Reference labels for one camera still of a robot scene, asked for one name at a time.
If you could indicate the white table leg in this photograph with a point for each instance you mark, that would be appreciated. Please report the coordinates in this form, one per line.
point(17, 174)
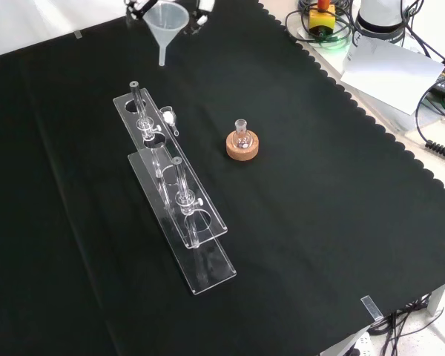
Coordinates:
point(437, 298)

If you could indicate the yellow stop button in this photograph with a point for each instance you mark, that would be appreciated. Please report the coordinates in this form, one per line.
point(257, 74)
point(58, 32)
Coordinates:
point(320, 18)

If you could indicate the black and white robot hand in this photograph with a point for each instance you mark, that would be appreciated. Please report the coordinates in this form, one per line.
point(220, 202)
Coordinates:
point(135, 9)

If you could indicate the black cloth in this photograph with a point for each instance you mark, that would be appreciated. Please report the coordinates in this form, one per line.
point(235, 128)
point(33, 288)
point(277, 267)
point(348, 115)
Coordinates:
point(319, 193)

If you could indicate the white power strip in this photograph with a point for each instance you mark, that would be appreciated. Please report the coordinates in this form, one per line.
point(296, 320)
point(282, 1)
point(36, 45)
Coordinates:
point(363, 343)

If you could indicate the white paper sheet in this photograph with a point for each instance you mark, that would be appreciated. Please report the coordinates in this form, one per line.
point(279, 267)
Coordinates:
point(393, 70)

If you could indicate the clear acrylic funnel stand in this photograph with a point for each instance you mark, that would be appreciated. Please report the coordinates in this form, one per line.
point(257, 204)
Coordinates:
point(207, 256)

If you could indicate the clear round-bottom flask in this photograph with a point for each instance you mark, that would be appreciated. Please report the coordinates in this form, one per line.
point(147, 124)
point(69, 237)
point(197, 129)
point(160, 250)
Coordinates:
point(242, 135)

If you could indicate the clear plastic funnel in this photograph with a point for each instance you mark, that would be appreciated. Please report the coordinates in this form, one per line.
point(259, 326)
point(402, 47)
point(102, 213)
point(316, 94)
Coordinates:
point(167, 22)

